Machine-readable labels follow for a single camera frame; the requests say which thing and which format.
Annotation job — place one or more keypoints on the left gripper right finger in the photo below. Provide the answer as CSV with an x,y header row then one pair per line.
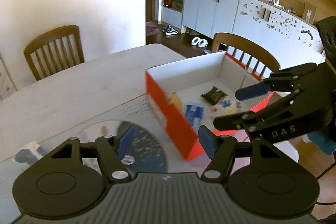
x,y
220,150

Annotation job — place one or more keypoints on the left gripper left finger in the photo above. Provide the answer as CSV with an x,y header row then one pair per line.
x,y
111,150

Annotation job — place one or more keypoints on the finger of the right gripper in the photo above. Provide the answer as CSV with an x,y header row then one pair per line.
x,y
280,81
286,114

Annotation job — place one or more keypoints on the white grey snack packet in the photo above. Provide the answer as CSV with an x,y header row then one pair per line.
x,y
30,153

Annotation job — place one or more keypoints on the white yellow blue packet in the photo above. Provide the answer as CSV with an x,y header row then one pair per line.
x,y
226,107

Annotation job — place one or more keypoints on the blue white snack packet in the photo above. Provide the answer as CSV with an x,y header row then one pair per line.
x,y
194,115

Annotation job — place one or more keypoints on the black snack packet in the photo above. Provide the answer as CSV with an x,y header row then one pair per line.
x,y
214,96

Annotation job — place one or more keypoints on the red white cardboard box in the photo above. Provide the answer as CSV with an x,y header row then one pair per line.
x,y
189,79

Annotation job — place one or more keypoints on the right side wooden chair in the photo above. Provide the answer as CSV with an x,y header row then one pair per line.
x,y
250,56

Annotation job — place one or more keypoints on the wooden chair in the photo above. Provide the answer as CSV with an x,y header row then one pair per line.
x,y
250,56
54,51

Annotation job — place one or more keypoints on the yellow plush toy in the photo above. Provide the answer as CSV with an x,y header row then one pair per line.
x,y
173,99

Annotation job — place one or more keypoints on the white slippers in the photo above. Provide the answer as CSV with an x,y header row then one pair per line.
x,y
199,42

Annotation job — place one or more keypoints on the far wooden chair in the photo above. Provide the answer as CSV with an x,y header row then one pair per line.
x,y
54,51

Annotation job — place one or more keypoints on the sneakers on floor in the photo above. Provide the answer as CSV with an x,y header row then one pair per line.
x,y
168,30

